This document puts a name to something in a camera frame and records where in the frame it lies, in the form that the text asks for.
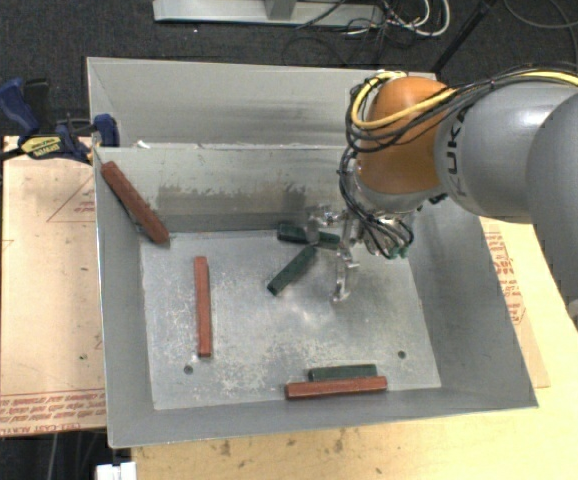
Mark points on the red-brown flat block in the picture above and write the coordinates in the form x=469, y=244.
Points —
x=134, y=202
x=336, y=387
x=203, y=308

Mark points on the brown cardboard board, red print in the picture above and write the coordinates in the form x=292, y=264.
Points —
x=49, y=293

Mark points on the grey metal bin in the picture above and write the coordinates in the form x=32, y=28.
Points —
x=279, y=318

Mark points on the black cylinder on white bracket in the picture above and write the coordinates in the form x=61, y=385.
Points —
x=438, y=199

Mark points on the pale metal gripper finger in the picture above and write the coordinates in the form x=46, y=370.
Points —
x=314, y=230
x=343, y=280

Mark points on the dark green flat block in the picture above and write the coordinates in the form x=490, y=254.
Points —
x=293, y=233
x=343, y=372
x=291, y=272

